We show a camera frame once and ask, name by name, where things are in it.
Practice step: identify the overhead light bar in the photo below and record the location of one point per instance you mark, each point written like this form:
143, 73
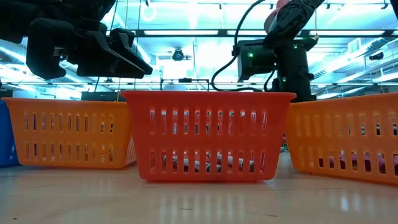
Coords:
222, 32

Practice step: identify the white air vent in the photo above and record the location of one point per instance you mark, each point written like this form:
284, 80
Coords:
354, 46

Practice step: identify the black ceiling fixture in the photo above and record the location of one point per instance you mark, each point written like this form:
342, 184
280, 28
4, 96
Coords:
376, 56

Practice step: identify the purple crayon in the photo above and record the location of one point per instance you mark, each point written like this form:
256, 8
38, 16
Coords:
354, 161
382, 164

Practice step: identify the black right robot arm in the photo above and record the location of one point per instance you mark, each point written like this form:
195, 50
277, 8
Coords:
293, 71

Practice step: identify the red desk lamp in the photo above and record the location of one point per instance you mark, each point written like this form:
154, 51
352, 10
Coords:
271, 17

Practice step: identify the black ceiling camera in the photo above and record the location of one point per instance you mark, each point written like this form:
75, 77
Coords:
178, 55

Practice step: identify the blue plastic basket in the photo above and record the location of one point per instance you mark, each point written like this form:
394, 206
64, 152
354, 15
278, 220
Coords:
7, 133

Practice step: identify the red plastic basket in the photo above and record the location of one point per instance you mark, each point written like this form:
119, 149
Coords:
208, 140

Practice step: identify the black box on bench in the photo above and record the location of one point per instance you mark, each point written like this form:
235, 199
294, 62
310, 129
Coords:
102, 96

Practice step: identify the orange plastic basket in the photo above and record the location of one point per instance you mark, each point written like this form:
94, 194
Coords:
71, 137
348, 140

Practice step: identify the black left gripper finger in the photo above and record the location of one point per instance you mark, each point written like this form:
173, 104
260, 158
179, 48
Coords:
102, 59
133, 49

